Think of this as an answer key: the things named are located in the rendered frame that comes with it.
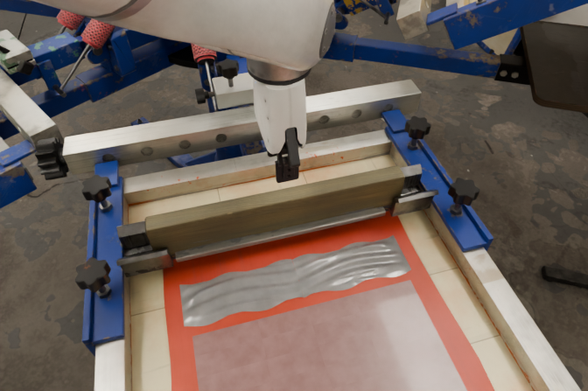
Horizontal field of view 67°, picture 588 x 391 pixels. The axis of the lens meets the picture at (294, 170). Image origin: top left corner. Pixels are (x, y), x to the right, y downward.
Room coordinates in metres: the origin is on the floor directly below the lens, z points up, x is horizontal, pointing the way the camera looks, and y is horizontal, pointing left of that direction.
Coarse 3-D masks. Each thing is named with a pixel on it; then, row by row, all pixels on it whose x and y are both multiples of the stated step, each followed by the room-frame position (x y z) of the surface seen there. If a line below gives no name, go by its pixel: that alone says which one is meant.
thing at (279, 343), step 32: (224, 256) 0.40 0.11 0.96; (256, 256) 0.40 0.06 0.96; (288, 256) 0.40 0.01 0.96; (224, 320) 0.29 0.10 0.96; (256, 320) 0.29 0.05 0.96; (288, 320) 0.29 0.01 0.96; (192, 352) 0.24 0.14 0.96; (224, 352) 0.24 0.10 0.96; (256, 352) 0.24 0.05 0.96; (288, 352) 0.24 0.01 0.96; (320, 352) 0.24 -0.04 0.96; (192, 384) 0.20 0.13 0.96; (224, 384) 0.20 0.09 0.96; (256, 384) 0.20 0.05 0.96; (288, 384) 0.20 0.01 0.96; (320, 384) 0.20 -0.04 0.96
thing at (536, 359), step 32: (224, 160) 0.59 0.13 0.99; (256, 160) 0.59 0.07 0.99; (320, 160) 0.60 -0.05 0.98; (352, 160) 0.62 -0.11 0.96; (128, 192) 0.51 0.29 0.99; (160, 192) 0.52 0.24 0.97; (192, 192) 0.54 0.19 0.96; (480, 256) 0.38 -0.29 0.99; (128, 288) 0.34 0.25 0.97; (480, 288) 0.33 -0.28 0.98; (128, 320) 0.28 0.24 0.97; (512, 320) 0.27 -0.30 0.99; (96, 352) 0.23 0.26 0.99; (128, 352) 0.24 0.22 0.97; (512, 352) 0.24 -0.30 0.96; (544, 352) 0.23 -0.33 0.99; (96, 384) 0.19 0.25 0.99; (128, 384) 0.20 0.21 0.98; (544, 384) 0.19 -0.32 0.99; (576, 384) 0.19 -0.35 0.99
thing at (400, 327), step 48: (288, 240) 0.43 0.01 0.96; (336, 240) 0.43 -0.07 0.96; (384, 288) 0.34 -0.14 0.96; (432, 288) 0.34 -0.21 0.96; (336, 336) 0.27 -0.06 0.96; (384, 336) 0.27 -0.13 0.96; (432, 336) 0.27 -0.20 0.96; (336, 384) 0.20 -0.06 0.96; (384, 384) 0.20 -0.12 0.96; (432, 384) 0.20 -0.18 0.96; (480, 384) 0.20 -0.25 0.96
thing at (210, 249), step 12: (336, 216) 0.45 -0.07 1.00; (348, 216) 0.45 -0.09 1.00; (360, 216) 0.45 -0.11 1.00; (372, 216) 0.45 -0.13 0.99; (288, 228) 0.43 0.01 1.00; (300, 228) 0.43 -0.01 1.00; (312, 228) 0.43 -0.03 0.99; (324, 228) 0.43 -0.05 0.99; (240, 240) 0.40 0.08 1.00; (252, 240) 0.40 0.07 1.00; (264, 240) 0.41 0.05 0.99; (180, 252) 0.38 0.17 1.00; (192, 252) 0.38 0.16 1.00; (204, 252) 0.38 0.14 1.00; (216, 252) 0.39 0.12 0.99
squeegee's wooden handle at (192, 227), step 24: (384, 168) 0.50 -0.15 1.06; (264, 192) 0.45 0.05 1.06; (288, 192) 0.45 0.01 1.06; (312, 192) 0.45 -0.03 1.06; (336, 192) 0.45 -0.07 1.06; (360, 192) 0.46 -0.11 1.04; (384, 192) 0.47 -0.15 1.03; (168, 216) 0.40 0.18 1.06; (192, 216) 0.40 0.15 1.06; (216, 216) 0.40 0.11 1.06; (240, 216) 0.41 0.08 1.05; (264, 216) 0.42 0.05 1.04; (288, 216) 0.43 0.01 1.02; (312, 216) 0.44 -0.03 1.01; (168, 240) 0.38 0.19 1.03; (192, 240) 0.39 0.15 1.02; (216, 240) 0.40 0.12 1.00
